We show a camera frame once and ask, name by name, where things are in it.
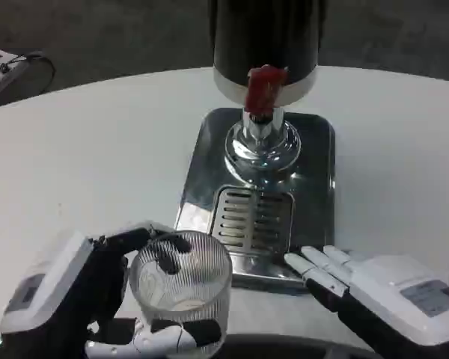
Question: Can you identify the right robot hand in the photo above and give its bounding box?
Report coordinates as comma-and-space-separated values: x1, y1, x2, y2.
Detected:
283, 245, 449, 359

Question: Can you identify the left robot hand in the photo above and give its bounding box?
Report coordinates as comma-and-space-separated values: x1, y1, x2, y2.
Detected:
0, 220, 225, 359

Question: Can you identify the clear ribbed glass cup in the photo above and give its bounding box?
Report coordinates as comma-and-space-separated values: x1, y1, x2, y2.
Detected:
129, 230, 233, 328

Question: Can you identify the steel drip tray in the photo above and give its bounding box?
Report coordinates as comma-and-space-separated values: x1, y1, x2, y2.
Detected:
174, 107, 337, 288

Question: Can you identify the red dispenser tap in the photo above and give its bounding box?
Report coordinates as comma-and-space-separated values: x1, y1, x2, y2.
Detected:
245, 64, 287, 114

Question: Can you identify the black drink dispenser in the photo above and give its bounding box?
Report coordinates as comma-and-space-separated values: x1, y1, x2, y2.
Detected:
207, 0, 327, 187

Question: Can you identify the grey device with cable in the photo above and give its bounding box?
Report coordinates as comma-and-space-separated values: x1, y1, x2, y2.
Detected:
0, 45, 57, 109

